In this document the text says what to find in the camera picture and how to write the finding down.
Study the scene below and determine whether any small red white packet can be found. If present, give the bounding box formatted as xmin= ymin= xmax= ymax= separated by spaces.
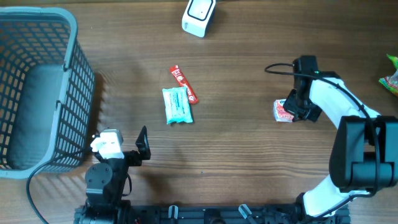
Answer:
xmin=273 ymin=99 xmax=294 ymax=123

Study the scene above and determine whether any teal tissue pack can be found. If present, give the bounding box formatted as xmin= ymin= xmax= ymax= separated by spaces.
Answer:
xmin=162 ymin=86 xmax=193 ymax=124

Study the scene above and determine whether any red stick packet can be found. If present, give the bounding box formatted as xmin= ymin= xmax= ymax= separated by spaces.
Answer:
xmin=169 ymin=65 xmax=199 ymax=105

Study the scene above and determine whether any green Haribo gummy bag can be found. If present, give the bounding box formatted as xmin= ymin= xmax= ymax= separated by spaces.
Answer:
xmin=379 ymin=54 xmax=398 ymax=96

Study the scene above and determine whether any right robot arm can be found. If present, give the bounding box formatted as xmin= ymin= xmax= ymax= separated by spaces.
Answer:
xmin=277 ymin=55 xmax=397 ymax=223

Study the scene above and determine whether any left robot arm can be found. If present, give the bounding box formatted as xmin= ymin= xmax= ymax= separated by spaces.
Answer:
xmin=74 ymin=126 xmax=151 ymax=223

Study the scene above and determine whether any white barcode scanner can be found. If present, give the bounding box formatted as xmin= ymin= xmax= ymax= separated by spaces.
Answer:
xmin=182 ymin=0 xmax=216 ymax=38

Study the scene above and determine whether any grey plastic shopping basket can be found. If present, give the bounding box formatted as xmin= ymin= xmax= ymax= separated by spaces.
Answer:
xmin=1 ymin=7 xmax=95 ymax=179

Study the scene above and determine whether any right black cable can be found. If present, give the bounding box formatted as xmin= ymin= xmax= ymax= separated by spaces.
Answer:
xmin=264 ymin=63 xmax=382 ymax=218

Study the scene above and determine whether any black cable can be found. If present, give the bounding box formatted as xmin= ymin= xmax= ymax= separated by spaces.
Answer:
xmin=25 ymin=151 xmax=93 ymax=224
xmin=264 ymin=63 xmax=382 ymax=218

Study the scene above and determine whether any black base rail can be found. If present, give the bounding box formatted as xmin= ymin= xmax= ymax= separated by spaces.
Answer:
xmin=73 ymin=204 xmax=351 ymax=224

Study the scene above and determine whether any left black cable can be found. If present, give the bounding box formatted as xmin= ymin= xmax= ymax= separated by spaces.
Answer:
xmin=25 ymin=151 xmax=93 ymax=224

